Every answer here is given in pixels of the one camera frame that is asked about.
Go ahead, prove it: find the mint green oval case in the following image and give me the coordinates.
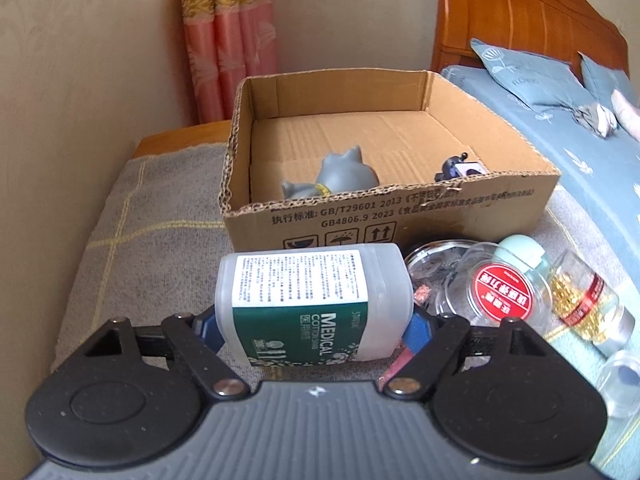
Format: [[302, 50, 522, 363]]
[[497, 235, 546, 273]]

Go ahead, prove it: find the small clear plastic bottle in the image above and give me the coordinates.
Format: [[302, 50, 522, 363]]
[[595, 350, 640, 418]]

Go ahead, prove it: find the blue patterned pillow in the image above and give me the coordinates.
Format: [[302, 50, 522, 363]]
[[579, 52, 636, 111], [470, 37, 596, 113]]

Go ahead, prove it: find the grey cat figurine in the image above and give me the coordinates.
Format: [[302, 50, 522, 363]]
[[281, 145, 379, 200]]

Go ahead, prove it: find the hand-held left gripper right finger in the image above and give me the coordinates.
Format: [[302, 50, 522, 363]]
[[380, 309, 556, 397]]

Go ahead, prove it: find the pink patterned curtain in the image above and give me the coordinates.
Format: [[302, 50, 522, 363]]
[[177, 0, 281, 125]]

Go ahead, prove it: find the pink plastic stick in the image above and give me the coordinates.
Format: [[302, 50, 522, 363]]
[[382, 342, 416, 386]]

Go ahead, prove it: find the brown cardboard box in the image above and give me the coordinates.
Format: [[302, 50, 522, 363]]
[[219, 71, 562, 256]]

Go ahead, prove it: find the clear round dish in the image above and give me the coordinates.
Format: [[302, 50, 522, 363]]
[[402, 237, 481, 318]]

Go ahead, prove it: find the grey plaid blanket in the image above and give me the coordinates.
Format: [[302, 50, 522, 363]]
[[52, 142, 640, 476]]

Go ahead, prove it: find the wooden bed headboard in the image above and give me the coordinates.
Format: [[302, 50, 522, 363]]
[[431, 0, 630, 72]]

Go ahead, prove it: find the grey crumpled cloth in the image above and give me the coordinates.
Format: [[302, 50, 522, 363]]
[[572, 102, 618, 138]]

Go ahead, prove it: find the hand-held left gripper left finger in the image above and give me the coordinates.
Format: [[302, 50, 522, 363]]
[[82, 309, 251, 402]]

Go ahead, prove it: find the medical alcohol plastic bottle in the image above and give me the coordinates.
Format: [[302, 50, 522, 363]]
[[215, 242, 416, 368]]

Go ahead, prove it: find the pale pink cloth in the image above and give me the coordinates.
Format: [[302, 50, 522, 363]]
[[611, 87, 640, 141]]

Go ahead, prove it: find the clear round box red label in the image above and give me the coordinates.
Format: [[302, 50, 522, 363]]
[[440, 242, 553, 336]]

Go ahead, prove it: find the wooden bench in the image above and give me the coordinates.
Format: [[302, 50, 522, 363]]
[[132, 120, 233, 158]]

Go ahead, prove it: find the blue patterned bed sheet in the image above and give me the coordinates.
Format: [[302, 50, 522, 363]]
[[440, 65, 640, 311]]

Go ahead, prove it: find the dark blue toy figure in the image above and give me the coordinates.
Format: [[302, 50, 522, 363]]
[[434, 152, 487, 183]]

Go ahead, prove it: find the clear jar of gold pins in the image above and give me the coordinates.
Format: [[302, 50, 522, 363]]
[[550, 250, 636, 346]]

